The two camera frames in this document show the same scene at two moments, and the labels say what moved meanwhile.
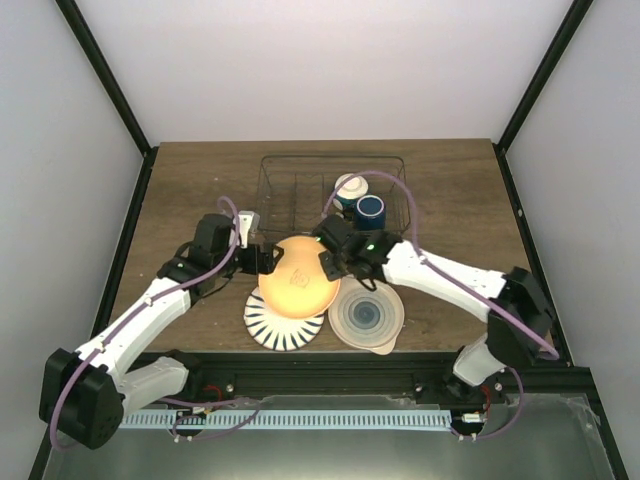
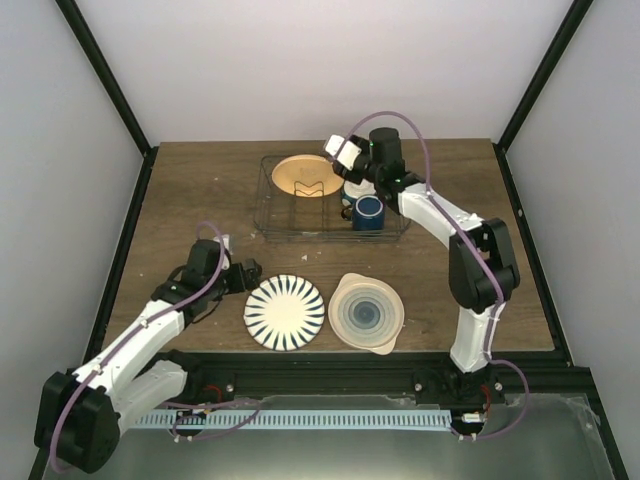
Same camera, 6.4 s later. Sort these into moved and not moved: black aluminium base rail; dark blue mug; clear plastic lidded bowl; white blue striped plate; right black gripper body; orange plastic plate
Moved: right black gripper body; orange plastic plate
Not moved: clear plastic lidded bowl; white blue striped plate; black aluminium base rail; dark blue mug
